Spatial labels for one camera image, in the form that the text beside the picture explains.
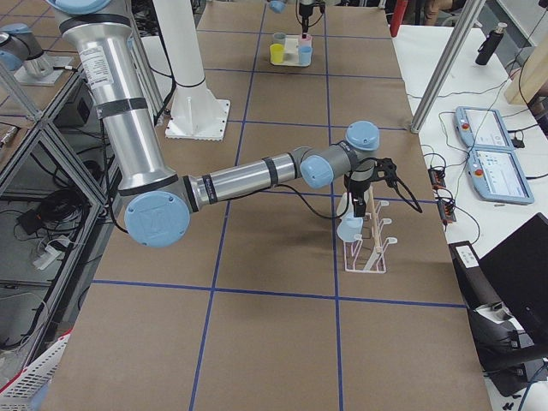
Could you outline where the blue plastic cup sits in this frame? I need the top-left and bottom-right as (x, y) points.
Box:
(337, 213), (363, 243)
(298, 45), (313, 67)

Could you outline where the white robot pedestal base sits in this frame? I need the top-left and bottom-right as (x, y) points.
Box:
(153, 0), (230, 141)

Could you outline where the black bottle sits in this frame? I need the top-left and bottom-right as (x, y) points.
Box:
(475, 22), (508, 66)

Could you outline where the grey plastic cup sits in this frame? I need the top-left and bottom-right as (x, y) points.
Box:
(272, 33), (286, 45)

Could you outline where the pink plastic cup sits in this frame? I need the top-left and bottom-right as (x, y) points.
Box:
(298, 35), (312, 46)

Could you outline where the black laptop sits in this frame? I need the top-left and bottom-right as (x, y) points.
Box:
(479, 212), (547, 343)

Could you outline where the aluminium frame post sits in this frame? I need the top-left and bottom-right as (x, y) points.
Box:
(410, 0), (485, 134)

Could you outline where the white plastic cup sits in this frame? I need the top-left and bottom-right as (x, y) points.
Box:
(336, 193), (353, 219)

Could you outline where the white wire cup rack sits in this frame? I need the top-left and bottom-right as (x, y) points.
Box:
(341, 189), (397, 274)

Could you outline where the red cylinder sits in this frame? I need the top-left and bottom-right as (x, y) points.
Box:
(390, 0), (408, 38)

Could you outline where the cream plastic tray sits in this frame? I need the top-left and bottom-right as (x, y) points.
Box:
(274, 35), (305, 68)

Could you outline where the teach pendant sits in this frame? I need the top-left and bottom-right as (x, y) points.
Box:
(467, 147), (534, 205)
(455, 106), (513, 149)

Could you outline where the teach pendant near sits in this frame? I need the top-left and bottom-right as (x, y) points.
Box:
(467, 147), (534, 205)

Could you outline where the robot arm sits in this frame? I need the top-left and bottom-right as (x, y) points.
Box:
(52, 1), (379, 247)
(267, 0), (326, 39)

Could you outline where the yellow plastic cup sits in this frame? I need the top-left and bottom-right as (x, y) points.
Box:
(270, 43), (285, 65)

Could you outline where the teach pendant far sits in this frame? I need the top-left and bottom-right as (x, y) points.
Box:
(455, 106), (513, 149)

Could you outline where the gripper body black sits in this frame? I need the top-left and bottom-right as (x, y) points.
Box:
(297, 0), (315, 21)
(344, 164), (374, 204)

